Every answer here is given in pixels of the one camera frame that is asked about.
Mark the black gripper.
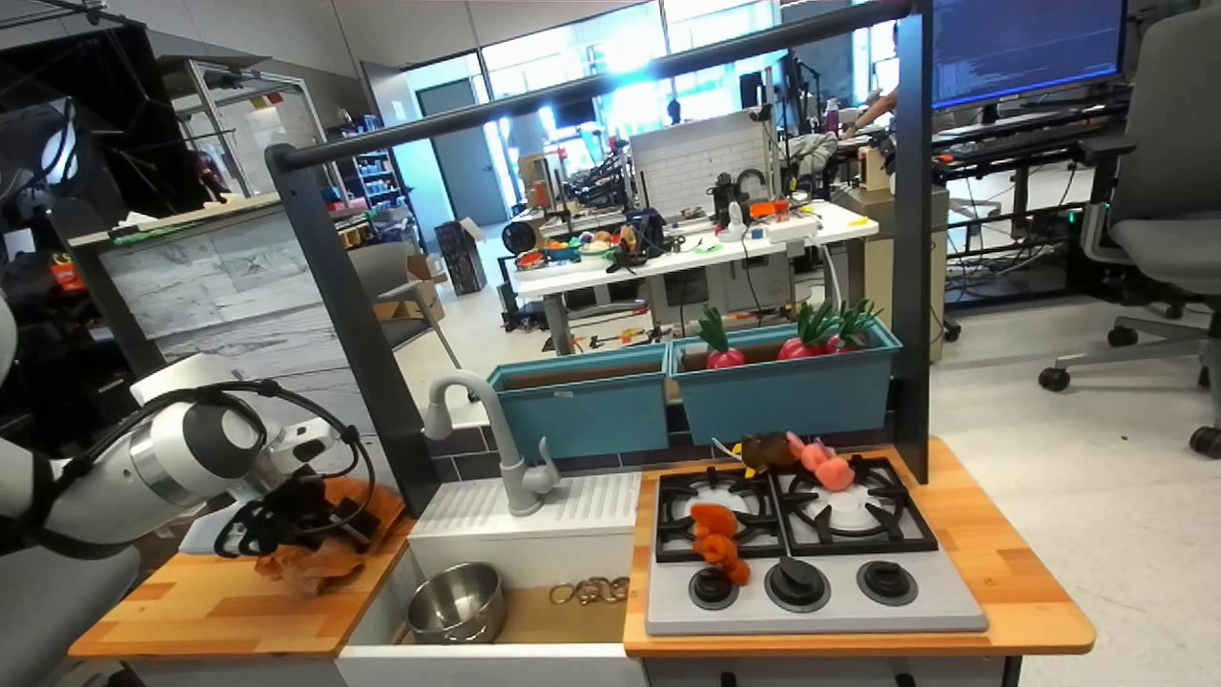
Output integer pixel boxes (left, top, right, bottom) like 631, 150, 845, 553
278, 464, 387, 566

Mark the orange towel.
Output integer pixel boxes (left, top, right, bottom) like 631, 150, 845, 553
247, 475, 412, 602

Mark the orange plush toy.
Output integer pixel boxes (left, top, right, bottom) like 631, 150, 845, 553
687, 499, 755, 593

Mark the white toy sink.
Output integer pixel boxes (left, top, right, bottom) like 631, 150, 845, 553
336, 469, 649, 687

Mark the black stove knob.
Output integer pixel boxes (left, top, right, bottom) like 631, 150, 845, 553
687, 562, 743, 612
765, 553, 837, 613
856, 553, 922, 608

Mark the brown plush toy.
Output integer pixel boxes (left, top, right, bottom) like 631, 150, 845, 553
709, 431, 802, 476

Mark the black stove grate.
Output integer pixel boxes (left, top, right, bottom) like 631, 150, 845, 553
654, 455, 942, 566

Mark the pink plush toy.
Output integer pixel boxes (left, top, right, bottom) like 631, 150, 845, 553
783, 429, 860, 496

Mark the grey stove panel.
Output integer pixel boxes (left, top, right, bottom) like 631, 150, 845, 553
646, 469, 992, 642

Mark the steel bowl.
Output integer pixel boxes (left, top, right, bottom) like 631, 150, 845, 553
402, 562, 512, 646

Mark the grey toy faucet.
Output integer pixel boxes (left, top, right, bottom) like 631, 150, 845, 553
419, 375, 570, 524

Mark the beige chair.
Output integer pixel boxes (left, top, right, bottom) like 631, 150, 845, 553
348, 240, 466, 375

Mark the bunch of metal rings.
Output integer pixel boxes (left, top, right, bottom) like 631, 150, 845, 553
547, 574, 632, 612

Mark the short teal planter box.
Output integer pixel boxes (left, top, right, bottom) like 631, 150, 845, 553
490, 345, 676, 464

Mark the grey wood plank panel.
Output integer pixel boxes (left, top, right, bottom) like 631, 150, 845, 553
96, 204, 396, 508

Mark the black trash bin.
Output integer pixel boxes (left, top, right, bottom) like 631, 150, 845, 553
431, 218, 490, 298

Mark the grey chair seat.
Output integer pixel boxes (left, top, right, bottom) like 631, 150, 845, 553
0, 546, 145, 687

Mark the toy radish plant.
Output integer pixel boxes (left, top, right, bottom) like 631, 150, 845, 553
695, 304, 749, 375
831, 298, 884, 352
775, 303, 846, 363

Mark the black storage shelf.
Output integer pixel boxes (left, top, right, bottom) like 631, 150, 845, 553
0, 15, 205, 422

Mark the white work table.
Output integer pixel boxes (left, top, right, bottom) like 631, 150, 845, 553
512, 193, 884, 360

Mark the long teal planter box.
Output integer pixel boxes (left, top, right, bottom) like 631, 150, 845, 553
664, 318, 910, 452

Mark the white board box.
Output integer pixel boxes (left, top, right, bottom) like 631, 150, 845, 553
631, 112, 785, 221

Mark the dark office desk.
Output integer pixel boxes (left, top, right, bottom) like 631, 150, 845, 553
933, 90, 1136, 310

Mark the computer monitor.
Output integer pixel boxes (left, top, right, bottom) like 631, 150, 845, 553
933, 0, 1134, 116

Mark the grey office chair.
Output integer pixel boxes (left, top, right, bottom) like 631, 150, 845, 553
1033, 5, 1221, 461

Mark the black metal frame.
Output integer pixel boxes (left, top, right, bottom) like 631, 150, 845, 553
68, 0, 942, 520

